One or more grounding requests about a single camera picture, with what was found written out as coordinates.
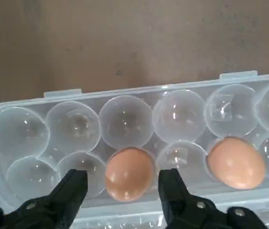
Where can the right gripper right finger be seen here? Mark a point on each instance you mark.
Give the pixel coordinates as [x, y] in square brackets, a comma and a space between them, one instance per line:
[177, 202]

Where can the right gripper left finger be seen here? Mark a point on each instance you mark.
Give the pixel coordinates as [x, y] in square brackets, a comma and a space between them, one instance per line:
[60, 195]

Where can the brown egg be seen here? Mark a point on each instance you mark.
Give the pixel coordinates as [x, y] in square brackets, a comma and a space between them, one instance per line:
[129, 174]
[235, 162]

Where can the transparent twelve-slot egg tray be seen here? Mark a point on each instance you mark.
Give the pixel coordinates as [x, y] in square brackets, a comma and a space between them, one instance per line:
[125, 119]

